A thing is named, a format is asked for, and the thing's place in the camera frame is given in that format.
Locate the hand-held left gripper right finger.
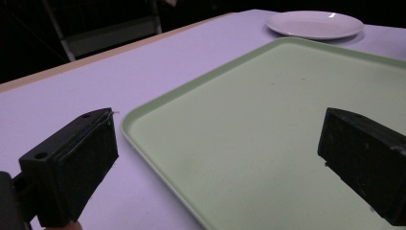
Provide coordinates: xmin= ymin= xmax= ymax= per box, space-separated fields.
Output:
xmin=317 ymin=106 xmax=406 ymax=227

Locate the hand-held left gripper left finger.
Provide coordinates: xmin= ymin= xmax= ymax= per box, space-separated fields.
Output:
xmin=18 ymin=107 xmax=120 ymax=228

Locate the light green plastic tray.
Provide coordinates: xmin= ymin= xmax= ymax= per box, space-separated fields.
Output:
xmin=120 ymin=36 xmax=406 ymax=230

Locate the white round plate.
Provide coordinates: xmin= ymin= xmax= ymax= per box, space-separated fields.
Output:
xmin=265 ymin=10 xmax=365 ymax=40

